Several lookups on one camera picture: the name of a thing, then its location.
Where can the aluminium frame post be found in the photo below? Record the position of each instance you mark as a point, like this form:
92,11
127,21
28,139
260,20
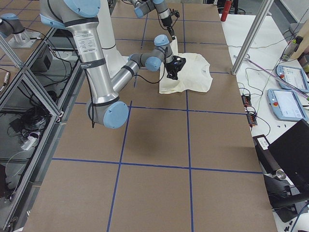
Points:
258,20

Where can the black laptop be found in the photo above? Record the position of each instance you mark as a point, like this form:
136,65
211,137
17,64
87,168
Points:
291,152

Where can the teach pendant blue grey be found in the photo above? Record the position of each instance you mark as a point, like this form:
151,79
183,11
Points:
294,76
285,105

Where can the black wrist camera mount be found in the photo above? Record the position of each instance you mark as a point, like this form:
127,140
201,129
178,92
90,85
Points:
173,12

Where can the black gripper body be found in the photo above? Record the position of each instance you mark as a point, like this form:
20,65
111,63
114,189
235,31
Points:
171,68
166,23

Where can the grey box under rack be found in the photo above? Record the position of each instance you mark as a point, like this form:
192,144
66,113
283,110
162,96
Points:
43,61

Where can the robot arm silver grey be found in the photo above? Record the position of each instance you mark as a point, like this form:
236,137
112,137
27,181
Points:
107,71
164,13

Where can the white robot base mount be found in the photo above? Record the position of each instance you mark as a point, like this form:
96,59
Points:
115,62

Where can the black box with label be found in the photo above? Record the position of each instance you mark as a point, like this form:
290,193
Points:
264,155

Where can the far teach pendant blue grey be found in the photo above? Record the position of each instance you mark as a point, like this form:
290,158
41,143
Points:
294,76

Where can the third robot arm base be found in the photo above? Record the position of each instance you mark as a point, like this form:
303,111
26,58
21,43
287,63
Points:
11,25

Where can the near teach pendant blue grey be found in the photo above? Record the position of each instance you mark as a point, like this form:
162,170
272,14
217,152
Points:
285,105

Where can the white power strip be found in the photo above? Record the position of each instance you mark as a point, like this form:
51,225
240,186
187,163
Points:
29,143

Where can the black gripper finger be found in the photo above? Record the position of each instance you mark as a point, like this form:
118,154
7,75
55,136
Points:
172,33

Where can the aluminium frame rack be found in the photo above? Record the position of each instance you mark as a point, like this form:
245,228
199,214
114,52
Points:
36,104

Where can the red bottle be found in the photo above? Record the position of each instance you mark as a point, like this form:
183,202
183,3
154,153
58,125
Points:
226,10

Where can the black orange connector module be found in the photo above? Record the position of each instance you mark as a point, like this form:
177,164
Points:
246,99
251,117

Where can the cream long-sleeve cat shirt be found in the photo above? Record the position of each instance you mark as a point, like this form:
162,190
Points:
195,74

